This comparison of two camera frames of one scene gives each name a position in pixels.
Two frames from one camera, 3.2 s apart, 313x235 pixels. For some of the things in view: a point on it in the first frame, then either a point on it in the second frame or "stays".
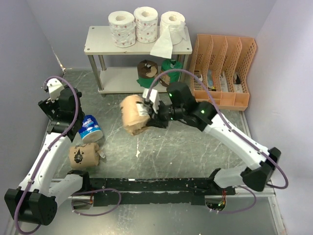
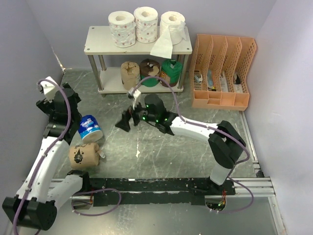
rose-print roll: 122,28 stays
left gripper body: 47,106 stays
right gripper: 157,123 to 124,124
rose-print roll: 145,22 stays
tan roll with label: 135,112 to 130,72
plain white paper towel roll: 172,28 stays
